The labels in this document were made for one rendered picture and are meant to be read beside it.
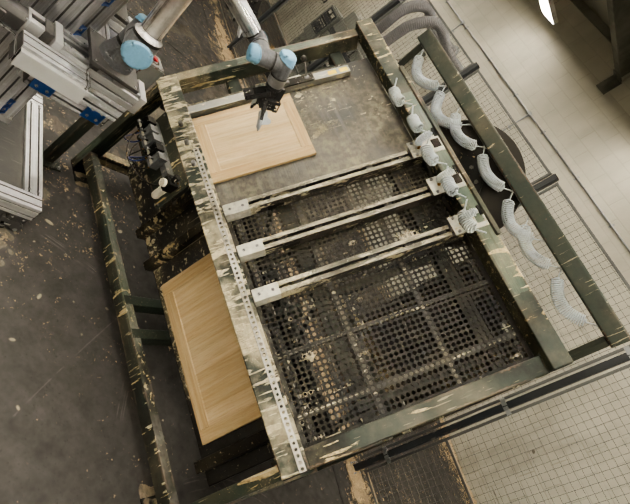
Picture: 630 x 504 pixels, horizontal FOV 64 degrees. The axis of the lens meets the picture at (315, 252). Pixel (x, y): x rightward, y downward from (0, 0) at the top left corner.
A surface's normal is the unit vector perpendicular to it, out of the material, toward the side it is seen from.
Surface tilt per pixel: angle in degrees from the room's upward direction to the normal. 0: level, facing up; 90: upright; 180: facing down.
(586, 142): 90
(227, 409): 90
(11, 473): 0
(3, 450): 0
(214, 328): 90
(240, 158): 57
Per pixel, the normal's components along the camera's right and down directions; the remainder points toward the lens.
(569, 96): -0.54, -0.31
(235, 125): 0.03, -0.43
